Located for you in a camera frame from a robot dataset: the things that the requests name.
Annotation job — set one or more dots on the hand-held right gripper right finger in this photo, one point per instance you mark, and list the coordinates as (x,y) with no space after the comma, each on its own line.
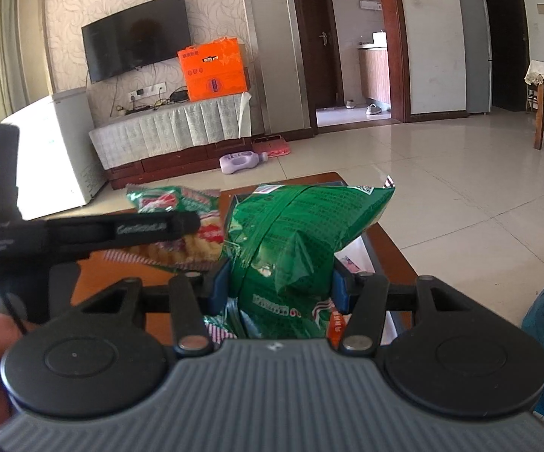
(340,288)

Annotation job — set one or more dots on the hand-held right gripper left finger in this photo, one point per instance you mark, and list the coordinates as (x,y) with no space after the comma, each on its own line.
(220,287)

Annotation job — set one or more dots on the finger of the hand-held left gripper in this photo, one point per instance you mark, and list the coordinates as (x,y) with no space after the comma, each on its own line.
(126,231)

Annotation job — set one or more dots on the green snack bag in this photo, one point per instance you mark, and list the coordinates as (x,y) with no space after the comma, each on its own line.
(295,230)
(208,245)

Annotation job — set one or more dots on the white chest freezer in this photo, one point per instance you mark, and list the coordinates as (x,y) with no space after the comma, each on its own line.
(55,160)

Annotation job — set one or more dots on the dark wooden television cabinet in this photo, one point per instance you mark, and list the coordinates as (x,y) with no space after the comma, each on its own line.
(178,167)

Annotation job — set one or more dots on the TV cabinet with lace cloth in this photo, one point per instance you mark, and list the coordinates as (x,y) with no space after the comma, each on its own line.
(168,132)

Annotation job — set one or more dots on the purple detergent bottle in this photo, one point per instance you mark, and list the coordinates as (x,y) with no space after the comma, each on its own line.
(239,162)

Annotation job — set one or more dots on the black power adapter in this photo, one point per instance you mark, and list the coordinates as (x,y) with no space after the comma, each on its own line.
(179,95)

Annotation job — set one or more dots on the pink plastic dustpan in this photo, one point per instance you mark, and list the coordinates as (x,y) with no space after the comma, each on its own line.
(274,147)

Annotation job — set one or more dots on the orange gift box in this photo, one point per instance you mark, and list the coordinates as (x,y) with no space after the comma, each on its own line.
(213,70)

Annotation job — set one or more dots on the black television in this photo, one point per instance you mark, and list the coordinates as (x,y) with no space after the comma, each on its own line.
(135,37)

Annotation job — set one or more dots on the wooden sink cabinet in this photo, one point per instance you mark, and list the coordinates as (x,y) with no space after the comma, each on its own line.
(374,75)

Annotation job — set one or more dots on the brown wooden door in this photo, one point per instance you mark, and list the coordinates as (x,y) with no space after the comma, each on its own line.
(319,37)

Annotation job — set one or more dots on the grey refrigerator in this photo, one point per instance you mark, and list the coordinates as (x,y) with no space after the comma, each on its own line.
(474,52)

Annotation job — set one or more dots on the white wall socket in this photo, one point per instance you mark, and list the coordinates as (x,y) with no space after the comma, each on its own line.
(136,94)
(155,89)

